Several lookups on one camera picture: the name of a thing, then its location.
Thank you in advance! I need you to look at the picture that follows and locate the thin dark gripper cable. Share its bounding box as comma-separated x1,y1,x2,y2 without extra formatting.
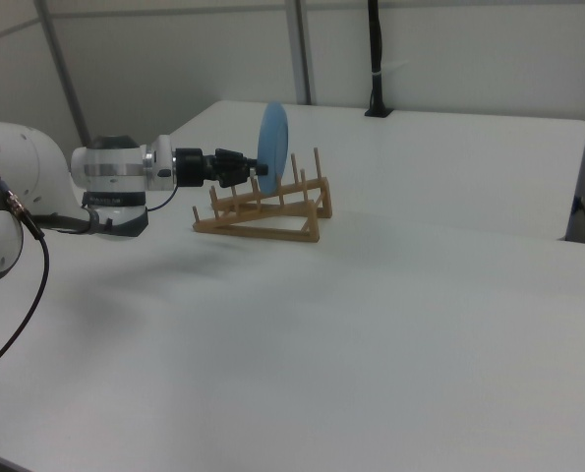
146,182,180,212

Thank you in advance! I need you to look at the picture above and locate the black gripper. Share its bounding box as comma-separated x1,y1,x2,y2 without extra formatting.
173,146,270,189

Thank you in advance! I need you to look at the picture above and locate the wooden plate rack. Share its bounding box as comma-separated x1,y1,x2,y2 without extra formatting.
191,146,333,245

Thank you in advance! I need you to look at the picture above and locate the grey partition corner post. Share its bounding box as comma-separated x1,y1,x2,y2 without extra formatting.
33,0,89,144

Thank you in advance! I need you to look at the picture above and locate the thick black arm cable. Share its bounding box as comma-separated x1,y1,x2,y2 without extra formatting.
0,152,53,380

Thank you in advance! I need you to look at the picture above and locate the grey partition divider post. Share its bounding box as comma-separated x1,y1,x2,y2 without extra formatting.
286,0,318,105

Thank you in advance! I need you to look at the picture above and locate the blue plate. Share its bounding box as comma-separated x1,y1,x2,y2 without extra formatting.
256,101,291,194

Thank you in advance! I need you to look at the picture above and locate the black pole with white tie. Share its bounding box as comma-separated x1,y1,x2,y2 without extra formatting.
364,0,395,119

